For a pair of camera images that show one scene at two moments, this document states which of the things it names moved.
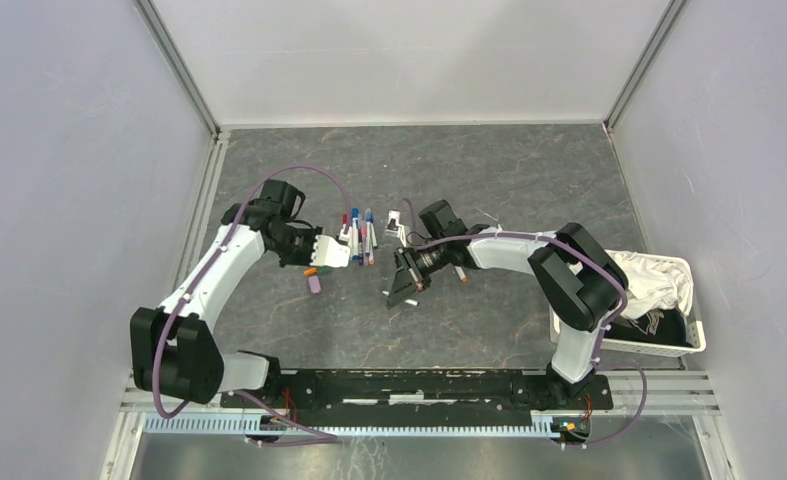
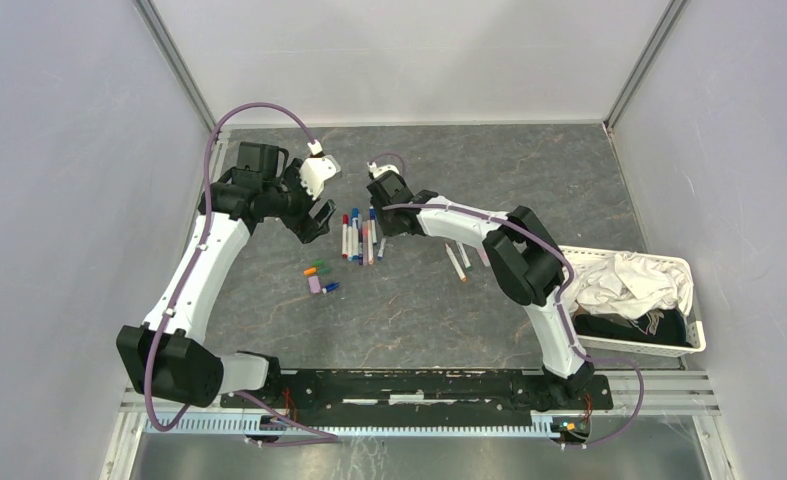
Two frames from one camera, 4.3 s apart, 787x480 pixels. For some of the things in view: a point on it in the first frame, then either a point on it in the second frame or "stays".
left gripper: [320, 240] to [310, 227]
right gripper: [408, 276] to [386, 228]
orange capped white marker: [461, 273] stays
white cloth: [655, 282] stays
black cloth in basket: [666, 325] stays
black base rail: [419, 398] stays
